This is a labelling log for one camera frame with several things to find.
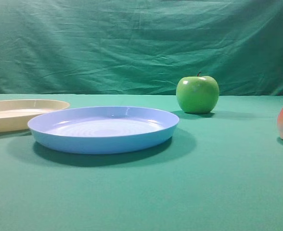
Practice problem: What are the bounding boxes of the blue plastic plate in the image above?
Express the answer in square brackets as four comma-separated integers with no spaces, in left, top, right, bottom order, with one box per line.
[28,106,180,154]

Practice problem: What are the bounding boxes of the yellow plastic plate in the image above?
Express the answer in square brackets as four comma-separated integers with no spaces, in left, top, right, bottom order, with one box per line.
[0,99,70,132]

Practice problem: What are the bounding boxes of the green apple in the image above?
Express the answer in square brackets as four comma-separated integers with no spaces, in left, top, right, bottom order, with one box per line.
[176,73,219,114]

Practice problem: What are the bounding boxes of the green backdrop cloth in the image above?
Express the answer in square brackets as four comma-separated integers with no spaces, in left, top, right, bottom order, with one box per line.
[0,0,283,95]

